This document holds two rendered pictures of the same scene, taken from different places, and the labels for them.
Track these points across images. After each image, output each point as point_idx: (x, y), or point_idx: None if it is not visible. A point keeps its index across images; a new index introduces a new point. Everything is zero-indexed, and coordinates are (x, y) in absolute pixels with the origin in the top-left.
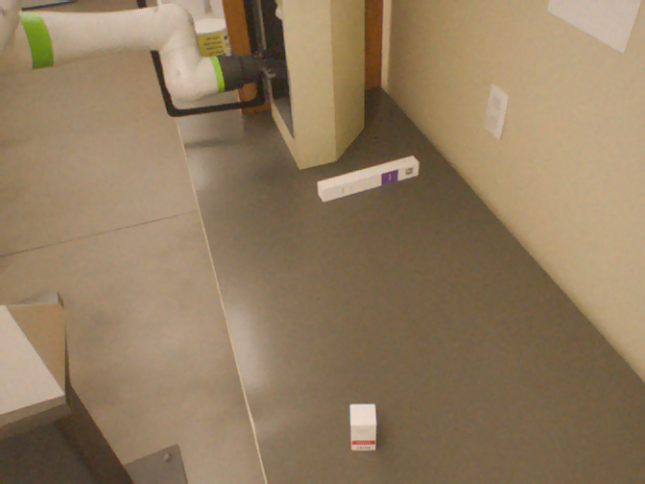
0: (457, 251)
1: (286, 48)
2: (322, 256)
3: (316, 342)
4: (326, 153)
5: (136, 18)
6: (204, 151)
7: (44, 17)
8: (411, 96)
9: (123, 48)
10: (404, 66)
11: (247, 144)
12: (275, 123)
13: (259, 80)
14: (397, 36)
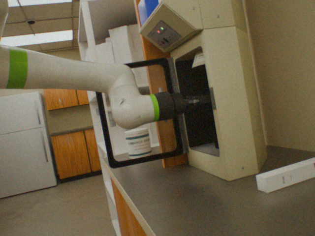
0: None
1: (208, 71)
2: (304, 228)
3: None
4: (250, 163)
5: (94, 64)
6: (140, 185)
7: (27, 49)
8: (293, 137)
9: (82, 80)
10: (280, 120)
11: (174, 177)
12: (193, 166)
13: (178, 133)
14: (268, 104)
